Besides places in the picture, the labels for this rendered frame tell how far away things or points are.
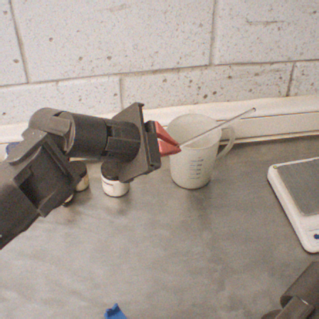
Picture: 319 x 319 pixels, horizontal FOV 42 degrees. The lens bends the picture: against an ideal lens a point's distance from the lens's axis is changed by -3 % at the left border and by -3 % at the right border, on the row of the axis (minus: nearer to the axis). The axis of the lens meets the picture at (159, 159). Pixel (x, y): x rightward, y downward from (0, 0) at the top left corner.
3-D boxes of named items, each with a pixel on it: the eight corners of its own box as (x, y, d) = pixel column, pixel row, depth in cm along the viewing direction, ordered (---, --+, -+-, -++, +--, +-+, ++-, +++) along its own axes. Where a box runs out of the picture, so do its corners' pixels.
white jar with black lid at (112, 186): (124, 174, 110) (122, 153, 105) (134, 191, 106) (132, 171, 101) (99, 181, 108) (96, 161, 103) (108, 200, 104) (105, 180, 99)
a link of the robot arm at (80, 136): (63, 159, 51) (70, 112, 50) (38, 149, 56) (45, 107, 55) (110, 164, 55) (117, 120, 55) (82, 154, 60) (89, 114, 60)
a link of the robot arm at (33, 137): (54, 213, 53) (12, 163, 48) (18, 191, 61) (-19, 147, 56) (118, 150, 57) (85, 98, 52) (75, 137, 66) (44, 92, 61)
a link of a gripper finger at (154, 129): (168, 183, 68) (121, 180, 62) (161, 141, 70) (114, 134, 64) (199, 170, 63) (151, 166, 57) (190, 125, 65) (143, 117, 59)
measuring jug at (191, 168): (221, 150, 117) (226, 106, 106) (238, 184, 108) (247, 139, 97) (155, 162, 113) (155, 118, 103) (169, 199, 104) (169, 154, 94)
